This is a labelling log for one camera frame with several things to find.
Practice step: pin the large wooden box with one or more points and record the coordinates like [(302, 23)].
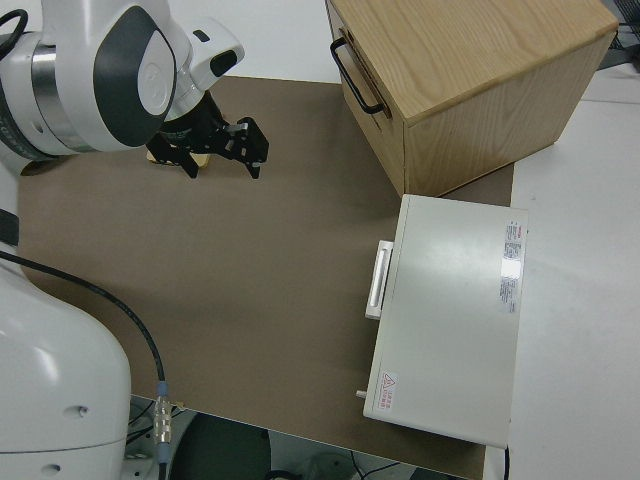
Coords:
[(475, 75)]

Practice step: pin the white toaster oven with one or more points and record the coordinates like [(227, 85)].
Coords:
[(450, 310)]

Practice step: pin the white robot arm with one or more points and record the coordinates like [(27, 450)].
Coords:
[(75, 75)]

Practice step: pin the brown table mat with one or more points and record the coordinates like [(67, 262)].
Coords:
[(250, 275)]

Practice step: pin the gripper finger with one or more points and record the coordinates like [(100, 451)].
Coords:
[(175, 152), (250, 145)]

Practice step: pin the wooden mug rack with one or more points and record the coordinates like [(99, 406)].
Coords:
[(203, 161)]

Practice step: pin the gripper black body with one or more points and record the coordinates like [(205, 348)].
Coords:
[(197, 127)]

